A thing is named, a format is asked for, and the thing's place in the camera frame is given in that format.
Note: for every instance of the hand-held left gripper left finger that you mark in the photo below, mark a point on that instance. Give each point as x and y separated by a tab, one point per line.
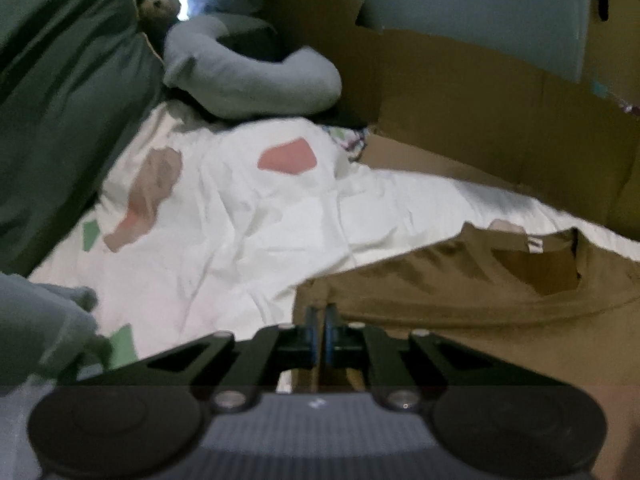
311	332

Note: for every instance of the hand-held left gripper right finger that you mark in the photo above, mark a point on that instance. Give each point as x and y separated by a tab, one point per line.
330	332

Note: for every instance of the brown printed t-shirt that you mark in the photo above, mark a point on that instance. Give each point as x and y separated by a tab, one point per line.
450	300

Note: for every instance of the white bear-print bedsheet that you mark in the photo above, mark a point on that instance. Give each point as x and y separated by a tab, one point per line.
240	210

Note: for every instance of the small floral cloth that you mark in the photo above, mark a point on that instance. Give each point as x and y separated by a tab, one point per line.
350	142

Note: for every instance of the grey neck pillow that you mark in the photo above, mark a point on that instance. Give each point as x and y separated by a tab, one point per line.
260	85

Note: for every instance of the flattened cardboard box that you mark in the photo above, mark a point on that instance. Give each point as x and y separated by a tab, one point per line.
450	100

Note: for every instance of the grey-blue garment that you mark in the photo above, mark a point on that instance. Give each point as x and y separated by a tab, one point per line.
40	320

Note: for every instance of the dark green pillow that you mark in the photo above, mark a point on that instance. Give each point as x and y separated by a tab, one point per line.
65	110

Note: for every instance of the brown cardboard board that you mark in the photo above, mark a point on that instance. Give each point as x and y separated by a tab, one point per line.
620	45

